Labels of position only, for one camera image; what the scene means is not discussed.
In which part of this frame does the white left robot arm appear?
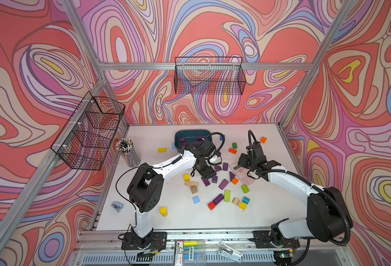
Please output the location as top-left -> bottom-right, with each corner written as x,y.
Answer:
127,138 -> 222,239

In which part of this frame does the orange small block centre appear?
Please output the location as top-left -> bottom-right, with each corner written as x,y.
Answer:
232,177 -> 239,185

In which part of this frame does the purple long brick front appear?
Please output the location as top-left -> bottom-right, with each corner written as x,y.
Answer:
213,194 -> 224,205

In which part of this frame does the pen holder cup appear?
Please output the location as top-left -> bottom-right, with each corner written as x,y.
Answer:
116,138 -> 141,167

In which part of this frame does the yellow wooden cylinder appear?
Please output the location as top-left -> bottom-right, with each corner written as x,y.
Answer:
160,207 -> 168,217

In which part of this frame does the yellow flat block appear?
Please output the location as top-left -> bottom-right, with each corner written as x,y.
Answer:
157,147 -> 167,153

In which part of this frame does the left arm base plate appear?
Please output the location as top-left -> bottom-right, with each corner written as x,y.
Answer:
118,231 -> 167,251

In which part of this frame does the light blue wooden cube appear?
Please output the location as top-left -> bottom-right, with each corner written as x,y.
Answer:
192,196 -> 200,204

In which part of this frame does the red-orange wooden block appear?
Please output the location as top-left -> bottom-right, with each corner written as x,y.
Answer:
229,148 -> 237,155

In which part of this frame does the red wooden cube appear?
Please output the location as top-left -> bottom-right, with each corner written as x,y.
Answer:
208,201 -> 216,211

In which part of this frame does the black wire basket back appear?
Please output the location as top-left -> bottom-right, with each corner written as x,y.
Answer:
174,55 -> 246,95

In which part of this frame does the marker box front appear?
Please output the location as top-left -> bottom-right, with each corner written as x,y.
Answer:
173,240 -> 206,266

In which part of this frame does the black wire basket left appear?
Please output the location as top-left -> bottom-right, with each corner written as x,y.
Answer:
51,92 -> 126,171

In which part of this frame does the natural wood small block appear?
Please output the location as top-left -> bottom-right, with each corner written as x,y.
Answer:
190,186 -> 198,195

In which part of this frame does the yellow small cube front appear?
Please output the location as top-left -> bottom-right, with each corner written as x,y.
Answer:
239,202 -> 247,211

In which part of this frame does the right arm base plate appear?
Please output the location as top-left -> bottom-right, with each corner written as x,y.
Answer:
249,230 -> 300,249

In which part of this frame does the natural wood cylinder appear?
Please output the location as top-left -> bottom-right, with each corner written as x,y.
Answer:
232,197 -> 240,206

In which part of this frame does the purple prism near calculator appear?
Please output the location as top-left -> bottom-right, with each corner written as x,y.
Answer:
229,171 -> 235,182

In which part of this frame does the pink calculator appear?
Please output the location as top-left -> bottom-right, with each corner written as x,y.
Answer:
229,162 -> 255,186

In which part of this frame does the green cylinder near calculator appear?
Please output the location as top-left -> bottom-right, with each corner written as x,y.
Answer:
242,185 -> 250,194

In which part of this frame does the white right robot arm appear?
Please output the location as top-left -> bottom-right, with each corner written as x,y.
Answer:
238,141 -> 353,246

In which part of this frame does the natural wood long block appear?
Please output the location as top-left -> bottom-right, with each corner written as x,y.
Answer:
184,181 -> 199,187

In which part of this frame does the clear plastic stapler front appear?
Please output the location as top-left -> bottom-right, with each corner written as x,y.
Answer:
218,242 -> 243,263

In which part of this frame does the teal plastic storage bin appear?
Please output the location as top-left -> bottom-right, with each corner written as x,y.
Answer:
174,129 -> 212,152

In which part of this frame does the black wire basket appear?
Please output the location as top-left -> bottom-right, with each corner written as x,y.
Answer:
174,55 -> 246,95
51,92 -> 126,171

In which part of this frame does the light green rectangular block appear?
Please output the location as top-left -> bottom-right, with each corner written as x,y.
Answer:
224,190 -> 231,202

